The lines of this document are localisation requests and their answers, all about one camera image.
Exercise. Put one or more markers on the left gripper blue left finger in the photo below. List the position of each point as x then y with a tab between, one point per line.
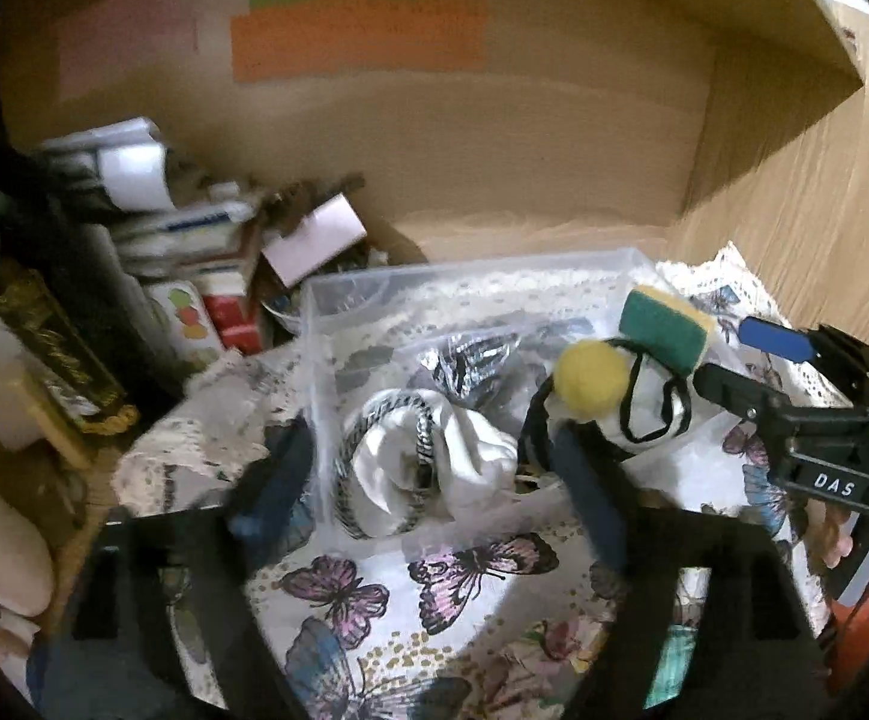
114	656

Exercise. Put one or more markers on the pink paper note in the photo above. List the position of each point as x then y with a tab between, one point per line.
104	43

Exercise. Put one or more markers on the orange paper strip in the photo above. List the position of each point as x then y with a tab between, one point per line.
328	37

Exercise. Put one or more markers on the striped scrunchie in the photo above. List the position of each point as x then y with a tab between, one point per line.
469	368

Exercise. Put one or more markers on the yellow green sponge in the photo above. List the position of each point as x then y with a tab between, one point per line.
669	328

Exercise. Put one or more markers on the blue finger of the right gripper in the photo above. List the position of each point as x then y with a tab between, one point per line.
742	396
776	339

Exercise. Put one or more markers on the dark wine bottle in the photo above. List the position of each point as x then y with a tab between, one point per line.
51	298

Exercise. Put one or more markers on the black white fabric item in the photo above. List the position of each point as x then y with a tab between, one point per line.
410	452

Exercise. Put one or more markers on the person's hand on gripper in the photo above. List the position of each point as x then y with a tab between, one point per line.
828	535

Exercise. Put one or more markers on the pile of books and boxes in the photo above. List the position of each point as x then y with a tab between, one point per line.
221	260

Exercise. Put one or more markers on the clear plastic box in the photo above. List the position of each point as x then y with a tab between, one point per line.
421	378

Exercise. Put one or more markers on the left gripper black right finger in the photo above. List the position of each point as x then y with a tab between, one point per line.
755	655

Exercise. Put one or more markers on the butterfly print cloth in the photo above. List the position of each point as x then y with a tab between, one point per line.
502	625

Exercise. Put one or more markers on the yellow soft ball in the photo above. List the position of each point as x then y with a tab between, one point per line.
591	378

